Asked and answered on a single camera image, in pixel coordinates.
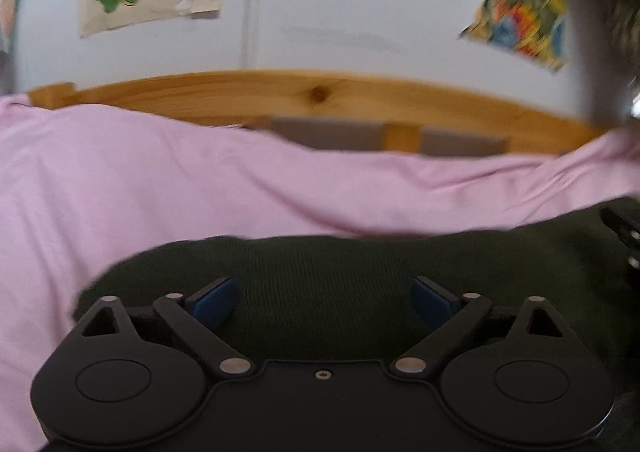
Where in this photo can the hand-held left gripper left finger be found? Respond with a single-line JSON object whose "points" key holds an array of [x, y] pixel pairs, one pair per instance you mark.
{"points": [[212, 304]]}

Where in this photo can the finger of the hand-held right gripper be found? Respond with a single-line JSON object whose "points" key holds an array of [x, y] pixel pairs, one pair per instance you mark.
{"points": [[631, 247]]}

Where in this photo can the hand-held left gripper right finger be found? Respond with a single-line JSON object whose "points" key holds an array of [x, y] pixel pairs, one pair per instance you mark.
{"points": [[432, 302]]}

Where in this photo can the clear plastic bag of clothes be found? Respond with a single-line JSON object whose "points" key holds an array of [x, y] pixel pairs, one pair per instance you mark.
{"points": [[610, 31]]}

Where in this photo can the pink bed sheet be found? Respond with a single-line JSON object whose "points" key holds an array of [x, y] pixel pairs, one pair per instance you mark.
{"points": [[150, 182]]}

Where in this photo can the wooden bed frame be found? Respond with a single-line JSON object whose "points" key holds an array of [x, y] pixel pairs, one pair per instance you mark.
{"points": [[250, 96]]}

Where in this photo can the colourful landscape wall poster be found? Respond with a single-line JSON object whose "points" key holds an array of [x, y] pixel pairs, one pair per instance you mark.
{"points": [[520, 6]]}

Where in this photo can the white wall pipe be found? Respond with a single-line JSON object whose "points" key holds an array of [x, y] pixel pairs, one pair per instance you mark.
{"points": [[252, 6]]}

